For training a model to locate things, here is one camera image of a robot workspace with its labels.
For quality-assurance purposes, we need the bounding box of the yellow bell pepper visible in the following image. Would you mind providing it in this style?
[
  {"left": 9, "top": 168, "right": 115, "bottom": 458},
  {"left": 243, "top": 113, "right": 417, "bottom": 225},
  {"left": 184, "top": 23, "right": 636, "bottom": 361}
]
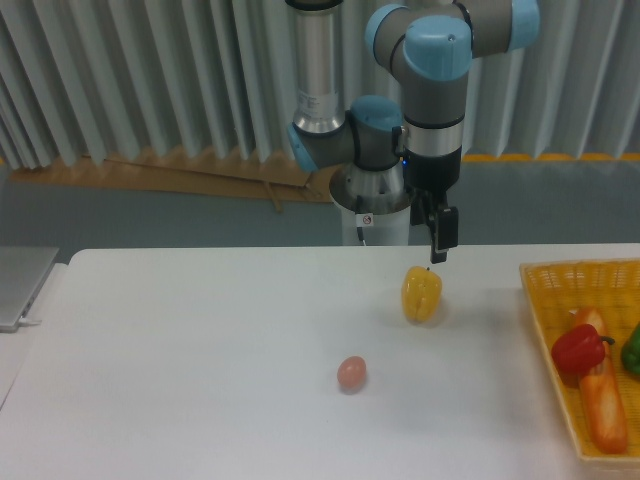
[{"left": 401, "top": 266, "right": 443, "bottom": 323}]

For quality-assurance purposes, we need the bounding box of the black cable on pedestal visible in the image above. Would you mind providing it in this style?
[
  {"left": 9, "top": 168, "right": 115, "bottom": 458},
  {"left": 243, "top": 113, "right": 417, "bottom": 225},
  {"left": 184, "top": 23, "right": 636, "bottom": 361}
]
[{"left": 355, "top": 195, "right": 369, "bottom": 247}]

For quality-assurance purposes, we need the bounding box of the brown cardboard sheet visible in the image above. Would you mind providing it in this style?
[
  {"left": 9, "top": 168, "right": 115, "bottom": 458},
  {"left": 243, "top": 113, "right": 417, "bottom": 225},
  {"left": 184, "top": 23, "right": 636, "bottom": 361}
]
[{"left": 9, "top": 147, "right": 337, "bottom": 212}]

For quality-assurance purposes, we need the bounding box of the red bell pepper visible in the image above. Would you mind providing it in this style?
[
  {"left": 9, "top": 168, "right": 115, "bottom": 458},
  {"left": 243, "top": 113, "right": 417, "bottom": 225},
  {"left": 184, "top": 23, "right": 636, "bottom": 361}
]
[{"left": 551, "top": 324, "right": 615, "bottom": 375}]

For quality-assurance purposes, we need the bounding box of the yellow woven basket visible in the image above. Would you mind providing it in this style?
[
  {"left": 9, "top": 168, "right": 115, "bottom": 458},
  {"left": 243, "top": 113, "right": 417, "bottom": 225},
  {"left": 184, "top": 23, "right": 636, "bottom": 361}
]
[{"left": 520, "top": 259, "right": 639, "bottom": 470}]

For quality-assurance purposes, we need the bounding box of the brown egg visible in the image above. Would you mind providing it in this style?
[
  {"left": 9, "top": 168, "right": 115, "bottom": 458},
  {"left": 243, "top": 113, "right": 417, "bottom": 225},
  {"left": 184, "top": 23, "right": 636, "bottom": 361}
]
[{"left": 336, "top": 356, "right": 367, "bottom": 391}]

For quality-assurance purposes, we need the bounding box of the silver laptop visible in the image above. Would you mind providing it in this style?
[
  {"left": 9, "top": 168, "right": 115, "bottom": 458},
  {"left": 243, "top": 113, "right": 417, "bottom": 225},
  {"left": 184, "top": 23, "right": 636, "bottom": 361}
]
[{"left": 1, "top": 246, "right": 59, "bottom": 333}]

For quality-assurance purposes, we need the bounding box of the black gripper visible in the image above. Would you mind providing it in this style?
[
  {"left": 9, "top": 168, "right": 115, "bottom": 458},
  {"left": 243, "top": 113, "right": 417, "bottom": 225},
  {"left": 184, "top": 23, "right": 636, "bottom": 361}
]
[{"left": 403, "top": 148, "right": 461, "bottom": 264}]

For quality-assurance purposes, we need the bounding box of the green bell pepper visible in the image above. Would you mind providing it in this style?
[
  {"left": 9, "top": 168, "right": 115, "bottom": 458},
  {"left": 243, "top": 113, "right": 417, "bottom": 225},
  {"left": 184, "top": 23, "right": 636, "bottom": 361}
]
[{"left": 620, "top": 324, "right": 640, "bottom": 375}]

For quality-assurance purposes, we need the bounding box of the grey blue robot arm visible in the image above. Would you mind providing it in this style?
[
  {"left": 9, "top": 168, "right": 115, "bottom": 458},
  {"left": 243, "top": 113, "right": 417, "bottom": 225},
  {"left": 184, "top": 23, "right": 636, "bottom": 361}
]
[{"left": 288, "top": 1, "right": 540, "bottom": 263}]

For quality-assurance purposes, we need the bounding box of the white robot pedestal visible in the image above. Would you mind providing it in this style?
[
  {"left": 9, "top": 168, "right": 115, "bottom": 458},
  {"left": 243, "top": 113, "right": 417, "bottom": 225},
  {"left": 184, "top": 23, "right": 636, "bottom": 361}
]
[{"left": 335, "top": 204, "right": 410, "bottom": 246}]

